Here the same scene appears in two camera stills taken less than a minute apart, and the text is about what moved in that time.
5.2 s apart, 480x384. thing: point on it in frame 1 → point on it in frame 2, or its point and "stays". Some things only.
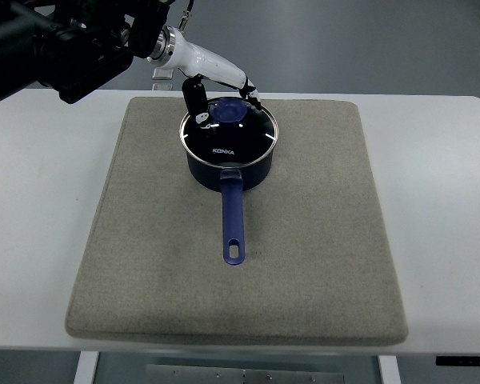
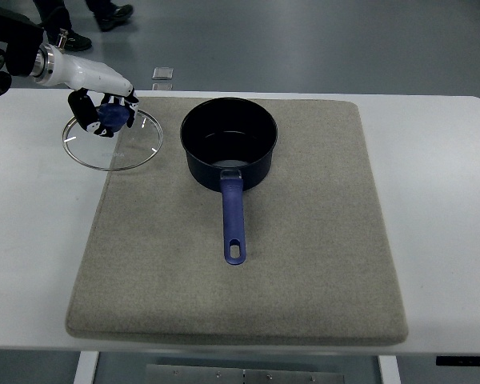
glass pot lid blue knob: [242, 134] → [115, 146]
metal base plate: [203, 374] stays
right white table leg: [390, 369] stays
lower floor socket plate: [162, 86] stays
